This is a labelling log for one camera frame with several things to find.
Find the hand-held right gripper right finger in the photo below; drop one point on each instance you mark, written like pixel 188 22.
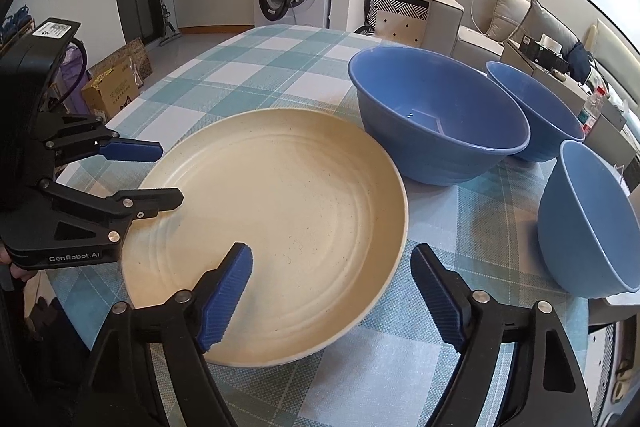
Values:
pixel 440 302

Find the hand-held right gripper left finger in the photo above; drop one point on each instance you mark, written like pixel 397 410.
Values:
pixel 225 302

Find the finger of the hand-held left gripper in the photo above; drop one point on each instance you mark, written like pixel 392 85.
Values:
pixel 132 151
pixel 155 202

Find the large cream plate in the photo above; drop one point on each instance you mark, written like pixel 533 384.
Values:
pixel 300 217

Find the light blue bowl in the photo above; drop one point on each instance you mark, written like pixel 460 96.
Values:
pixel 565 227

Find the medium blue bowl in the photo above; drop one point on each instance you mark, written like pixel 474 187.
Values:
pixel 540 102

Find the large blue bowl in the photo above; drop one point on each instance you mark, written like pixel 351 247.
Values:
pixel 390 77

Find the person's left hand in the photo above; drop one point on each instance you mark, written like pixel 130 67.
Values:
pixel 17 273

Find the purple bag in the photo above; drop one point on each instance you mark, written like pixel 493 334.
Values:
pixel 74 79

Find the cardboard box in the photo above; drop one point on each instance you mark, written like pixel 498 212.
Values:
pixel 112 94

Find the brown patterned gift bag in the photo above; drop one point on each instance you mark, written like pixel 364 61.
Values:
pixel 137 59

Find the white marble table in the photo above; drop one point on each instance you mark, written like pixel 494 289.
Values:
pixel 607 307

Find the checked teal tablecloth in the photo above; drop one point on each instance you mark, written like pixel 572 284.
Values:
pixel 280 57

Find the plastic water bottle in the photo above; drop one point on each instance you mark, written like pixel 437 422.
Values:
pixel 590 117

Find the beige side cabinet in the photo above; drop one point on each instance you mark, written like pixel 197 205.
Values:
pixel 545 78

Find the black box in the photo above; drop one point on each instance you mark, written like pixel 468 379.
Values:
pixel 537 53

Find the beige sofa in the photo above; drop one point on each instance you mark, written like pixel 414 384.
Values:
pixel 442 27

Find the beige diamond print cushion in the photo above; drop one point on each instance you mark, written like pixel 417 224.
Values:
pixel 400 29

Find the navy cloth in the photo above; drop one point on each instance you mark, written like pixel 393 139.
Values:
pixel 580 59

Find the white tissue box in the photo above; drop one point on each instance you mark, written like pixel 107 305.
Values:
pixel 550 42

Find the grey sofa cushion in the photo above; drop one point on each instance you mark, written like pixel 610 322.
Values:
pixel 507 12
pixel 545 27

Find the black white geometric cushion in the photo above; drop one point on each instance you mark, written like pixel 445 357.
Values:
pixel 400 7

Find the padded headboard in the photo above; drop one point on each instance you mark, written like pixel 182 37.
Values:
pixel 615 52

